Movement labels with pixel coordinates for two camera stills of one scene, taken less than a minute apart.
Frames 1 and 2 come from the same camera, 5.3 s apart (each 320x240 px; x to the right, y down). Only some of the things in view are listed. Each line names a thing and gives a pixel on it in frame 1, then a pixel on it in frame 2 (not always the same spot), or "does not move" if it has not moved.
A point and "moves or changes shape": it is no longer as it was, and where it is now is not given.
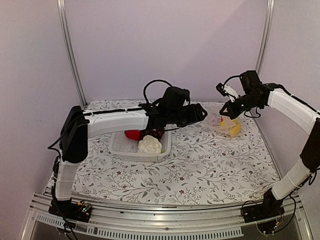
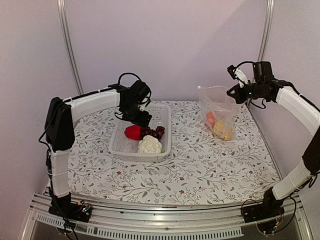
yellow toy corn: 236,129 -> 228,133
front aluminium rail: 206,222 does not move
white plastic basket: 124,150 does not move
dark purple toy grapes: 158,133 does not move
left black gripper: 196,115 -> 143,121
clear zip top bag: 227,127 moves or changes shape
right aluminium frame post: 267,27 does not move
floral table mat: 204,166 does not move
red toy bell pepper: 133,134 does not move
